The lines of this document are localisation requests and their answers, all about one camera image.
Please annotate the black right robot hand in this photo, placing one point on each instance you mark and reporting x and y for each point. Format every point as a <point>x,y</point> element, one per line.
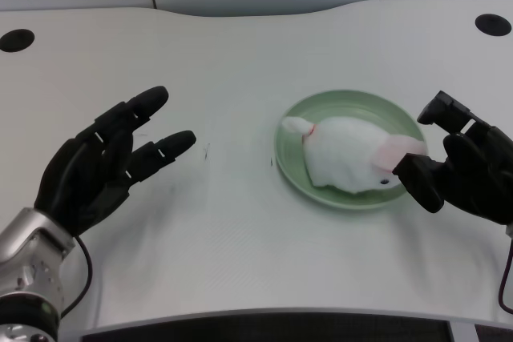
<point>477,174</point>

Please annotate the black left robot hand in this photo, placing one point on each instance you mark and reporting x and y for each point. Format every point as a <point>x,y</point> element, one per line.
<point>88,174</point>

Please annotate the green round plate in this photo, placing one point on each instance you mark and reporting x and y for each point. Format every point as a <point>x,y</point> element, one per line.
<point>296,182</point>

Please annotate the black textured robot chest panel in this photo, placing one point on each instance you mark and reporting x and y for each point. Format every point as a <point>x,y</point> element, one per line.
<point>264,328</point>

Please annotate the white rabbit doll pink ears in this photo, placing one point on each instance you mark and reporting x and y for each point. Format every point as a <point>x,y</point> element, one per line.
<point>344,154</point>

